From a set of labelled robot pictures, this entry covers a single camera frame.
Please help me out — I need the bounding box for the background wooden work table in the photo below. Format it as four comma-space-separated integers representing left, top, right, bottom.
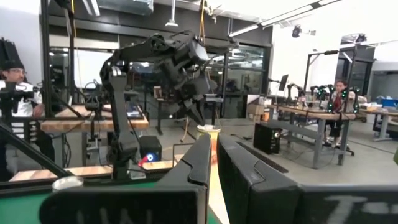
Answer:
266, 104, 358, 170
40, 104, 150, 166

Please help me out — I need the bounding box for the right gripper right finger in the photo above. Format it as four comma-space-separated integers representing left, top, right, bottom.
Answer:
217, 134, 398, 224

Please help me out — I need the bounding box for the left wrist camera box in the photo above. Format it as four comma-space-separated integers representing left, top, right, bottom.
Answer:
185, 36, 211, 65

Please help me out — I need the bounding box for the Corn label tin can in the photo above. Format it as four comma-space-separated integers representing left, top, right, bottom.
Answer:
196, 123, 231, 224

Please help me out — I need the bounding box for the person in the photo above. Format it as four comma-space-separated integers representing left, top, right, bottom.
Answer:
323, 79, 355, 147
0, 60, 55, 181

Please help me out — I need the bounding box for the overhead LED light bar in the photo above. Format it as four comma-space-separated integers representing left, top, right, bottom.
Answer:
229, 0, 341, 37

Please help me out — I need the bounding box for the cardboard box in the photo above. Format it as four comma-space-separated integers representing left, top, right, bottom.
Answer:
247, 103, 265, 116

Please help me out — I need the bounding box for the background black metal frame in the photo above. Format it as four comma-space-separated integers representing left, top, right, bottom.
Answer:
39, 0, 150, 122

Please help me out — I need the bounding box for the tilted black monitor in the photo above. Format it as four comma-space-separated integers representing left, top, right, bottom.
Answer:
278, 73, 289, 92

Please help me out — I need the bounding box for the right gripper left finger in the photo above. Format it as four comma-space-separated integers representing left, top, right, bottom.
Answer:
40, 134, 212, 224

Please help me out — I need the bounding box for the blue plastic crate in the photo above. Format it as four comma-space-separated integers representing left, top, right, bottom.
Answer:
376, 96, 398, 109

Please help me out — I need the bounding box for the black computer tower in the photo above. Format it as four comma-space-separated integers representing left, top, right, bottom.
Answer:
253, 123, 283, 155

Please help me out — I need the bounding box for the black spot lamp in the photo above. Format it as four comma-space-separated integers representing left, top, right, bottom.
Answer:
291, 24, 303, 39

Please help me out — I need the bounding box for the computer tower blue light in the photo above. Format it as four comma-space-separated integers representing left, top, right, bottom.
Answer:
138, 136, 162, 162

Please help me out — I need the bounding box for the yellow hanging cable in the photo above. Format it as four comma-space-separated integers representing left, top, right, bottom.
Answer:
198, 0, 208, 44

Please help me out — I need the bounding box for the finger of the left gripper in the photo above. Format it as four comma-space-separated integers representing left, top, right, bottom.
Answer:
186, 98, 206, 126
169, 102, 190, 121

